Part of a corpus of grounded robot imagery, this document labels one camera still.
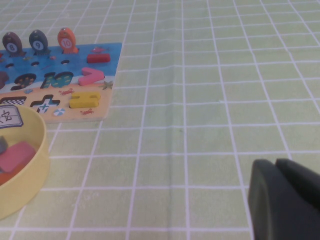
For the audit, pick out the grey square piece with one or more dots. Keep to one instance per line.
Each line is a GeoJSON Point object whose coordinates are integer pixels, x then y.
{"type": "Point", "coordinates": [2, 146]}

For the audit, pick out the orange fish number ten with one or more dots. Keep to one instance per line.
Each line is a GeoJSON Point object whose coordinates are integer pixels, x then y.
{"type": "Point", "coordinates": [66, 37]}

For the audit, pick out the yellow equals sign piece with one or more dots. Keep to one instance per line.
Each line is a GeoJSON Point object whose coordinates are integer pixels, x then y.
{"type": "Point", "coordinates": [75, 102]}

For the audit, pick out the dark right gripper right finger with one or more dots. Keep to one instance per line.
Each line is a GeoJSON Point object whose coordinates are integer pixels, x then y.
{"type": "Point", "coordinates": [300, 180]}

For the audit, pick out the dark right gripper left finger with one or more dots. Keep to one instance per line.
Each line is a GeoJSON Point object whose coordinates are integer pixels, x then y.
{"type": "Point", "coordinates": [270, 205]}

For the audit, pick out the pink trapezoid piece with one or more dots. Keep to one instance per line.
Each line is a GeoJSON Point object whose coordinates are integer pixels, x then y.
{"type": "Point", "coordinates": [15, 157]}

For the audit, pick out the pink greater-than sign piece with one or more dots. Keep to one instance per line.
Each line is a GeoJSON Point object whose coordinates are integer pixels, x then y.
{"type": "Point", "coordinates": [87, 79]}

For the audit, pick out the colourful wooden puzzle board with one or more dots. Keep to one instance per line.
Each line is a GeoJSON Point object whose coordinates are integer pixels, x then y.
{"type": "Point", "coordinates": [77, 65]}

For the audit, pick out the dark grey fish number nine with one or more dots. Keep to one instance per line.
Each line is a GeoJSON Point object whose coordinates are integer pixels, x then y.
{"type": "Point", "coordinates": [37, 39]}

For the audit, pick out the yellow plastic bowl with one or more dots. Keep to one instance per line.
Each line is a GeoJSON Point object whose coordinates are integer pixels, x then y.
{"type": "Point", "coordinates": [25, 190]}

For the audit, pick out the green checked tablecloth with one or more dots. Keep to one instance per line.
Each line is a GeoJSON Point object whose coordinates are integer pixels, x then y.
{"type": "Point", "coordinates": [200, 125]}

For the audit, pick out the brown fish number eight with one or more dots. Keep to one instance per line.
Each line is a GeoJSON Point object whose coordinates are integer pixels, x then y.
{"type": "Point", "coordinates": [12, 41]}

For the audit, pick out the white label on yellow bowl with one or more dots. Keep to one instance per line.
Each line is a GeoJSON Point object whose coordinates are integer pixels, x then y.
{"type": "Point", "coordinates": [10, 117]}

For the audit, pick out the red minus sign piece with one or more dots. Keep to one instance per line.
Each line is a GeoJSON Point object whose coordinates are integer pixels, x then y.
{"type": "Point", "coordinates": [98, 58]}

